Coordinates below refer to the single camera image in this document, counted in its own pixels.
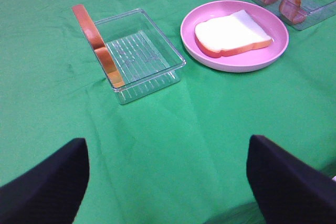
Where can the right clear plastic tray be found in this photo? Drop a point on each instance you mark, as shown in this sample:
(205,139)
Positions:
(314,11)

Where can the bread slice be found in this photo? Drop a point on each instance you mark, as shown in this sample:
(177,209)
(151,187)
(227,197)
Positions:
(97,44)
(230,35)

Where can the clear plastic tray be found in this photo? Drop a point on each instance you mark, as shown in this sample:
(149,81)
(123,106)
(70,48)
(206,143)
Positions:
(145,58)
(314,11)

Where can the left clear plastic tray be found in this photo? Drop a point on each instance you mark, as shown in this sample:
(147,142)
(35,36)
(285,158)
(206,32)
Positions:
(145,58)

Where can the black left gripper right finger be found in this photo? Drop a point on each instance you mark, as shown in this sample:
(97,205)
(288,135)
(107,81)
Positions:
(286,189)

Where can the pink round plate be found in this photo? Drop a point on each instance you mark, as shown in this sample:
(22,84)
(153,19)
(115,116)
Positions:
(248,61)

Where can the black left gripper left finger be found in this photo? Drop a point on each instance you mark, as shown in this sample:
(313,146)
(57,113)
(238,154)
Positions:
(50,192)

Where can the green tablecloth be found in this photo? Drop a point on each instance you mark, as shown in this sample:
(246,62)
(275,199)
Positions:
(177,155)

